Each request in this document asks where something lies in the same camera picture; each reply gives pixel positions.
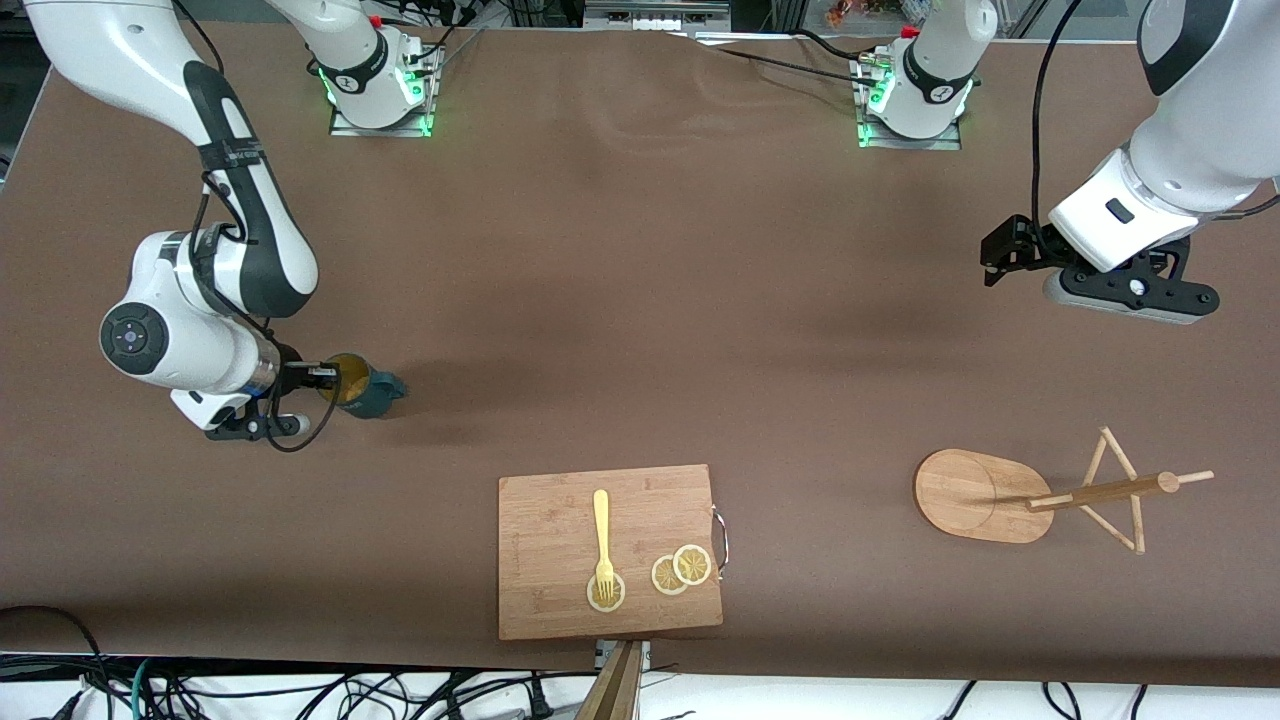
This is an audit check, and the wooden beam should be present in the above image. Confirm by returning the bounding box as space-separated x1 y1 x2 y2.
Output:
575 640 643 720

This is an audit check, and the grey network switch box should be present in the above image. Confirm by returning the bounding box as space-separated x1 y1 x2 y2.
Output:
585 0 731 31

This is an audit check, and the yellow plastic fork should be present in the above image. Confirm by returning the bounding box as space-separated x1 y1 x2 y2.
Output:
592 489 617 606

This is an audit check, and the colourful toy pile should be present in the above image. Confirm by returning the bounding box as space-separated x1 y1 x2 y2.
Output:
828 0 936 27

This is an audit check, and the metal bracket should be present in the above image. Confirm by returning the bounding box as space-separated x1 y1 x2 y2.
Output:
596 640 653 673

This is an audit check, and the teal mug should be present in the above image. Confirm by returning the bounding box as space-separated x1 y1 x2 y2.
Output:
318 352 409 419

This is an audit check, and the wooden cutting board, metal handle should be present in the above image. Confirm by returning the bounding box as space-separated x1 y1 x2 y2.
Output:
498 464 730 641

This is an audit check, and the thick black cable loop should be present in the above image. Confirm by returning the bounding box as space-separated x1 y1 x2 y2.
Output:
0 605 113 720

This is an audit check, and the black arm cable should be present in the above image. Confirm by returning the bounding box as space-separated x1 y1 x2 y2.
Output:
262 395 338 454
1030 0 1086 251

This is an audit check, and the wooden cup rack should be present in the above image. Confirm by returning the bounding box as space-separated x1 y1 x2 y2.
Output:
914 427 1215 556

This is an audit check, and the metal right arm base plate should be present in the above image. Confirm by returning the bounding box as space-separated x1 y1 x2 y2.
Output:
330 45 442 138

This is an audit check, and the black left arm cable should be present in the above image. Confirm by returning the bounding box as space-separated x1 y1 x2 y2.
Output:
1030 0 1086 251

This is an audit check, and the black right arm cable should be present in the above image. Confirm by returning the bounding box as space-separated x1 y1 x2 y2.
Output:
262 395 338 454

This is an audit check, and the long black cable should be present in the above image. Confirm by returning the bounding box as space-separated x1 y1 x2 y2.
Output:
665 30 886 89

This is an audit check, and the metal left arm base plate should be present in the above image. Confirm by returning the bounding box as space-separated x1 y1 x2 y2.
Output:
852 50 963 151

